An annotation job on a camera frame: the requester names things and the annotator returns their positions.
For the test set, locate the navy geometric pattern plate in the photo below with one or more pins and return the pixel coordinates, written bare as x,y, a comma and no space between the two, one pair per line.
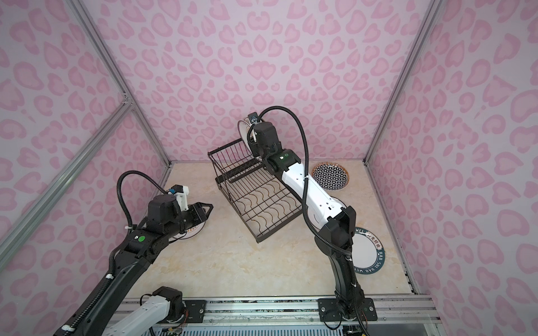
330,176

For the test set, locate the white plate dark lettered rim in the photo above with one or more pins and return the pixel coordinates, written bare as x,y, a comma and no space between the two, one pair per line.
368,252

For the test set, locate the cream plate red berries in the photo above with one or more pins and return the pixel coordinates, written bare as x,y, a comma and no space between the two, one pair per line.
243,128

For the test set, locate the small orange sunburst plate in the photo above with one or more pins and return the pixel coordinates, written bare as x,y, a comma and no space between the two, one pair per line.
188,234

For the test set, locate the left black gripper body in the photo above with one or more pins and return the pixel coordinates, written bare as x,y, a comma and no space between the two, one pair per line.
195,213

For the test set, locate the right aluminium corner post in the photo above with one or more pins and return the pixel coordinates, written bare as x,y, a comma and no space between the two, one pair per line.
434,11

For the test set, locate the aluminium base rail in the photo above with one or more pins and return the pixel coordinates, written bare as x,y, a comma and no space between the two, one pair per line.
389,314

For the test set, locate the left aluminium wall frame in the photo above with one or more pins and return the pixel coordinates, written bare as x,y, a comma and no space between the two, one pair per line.
27,224

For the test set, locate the black wire dish rack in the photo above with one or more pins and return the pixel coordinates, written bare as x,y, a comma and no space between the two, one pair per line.
263,203

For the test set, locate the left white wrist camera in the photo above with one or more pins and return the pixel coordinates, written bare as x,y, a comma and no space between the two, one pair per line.
181,194

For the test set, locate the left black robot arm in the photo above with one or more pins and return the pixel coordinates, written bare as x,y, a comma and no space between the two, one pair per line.
129,261

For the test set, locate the white plate blue clover outline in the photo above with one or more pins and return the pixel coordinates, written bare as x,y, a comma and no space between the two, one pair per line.
342,204

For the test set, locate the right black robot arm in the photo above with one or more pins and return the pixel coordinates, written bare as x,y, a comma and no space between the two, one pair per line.
332,223

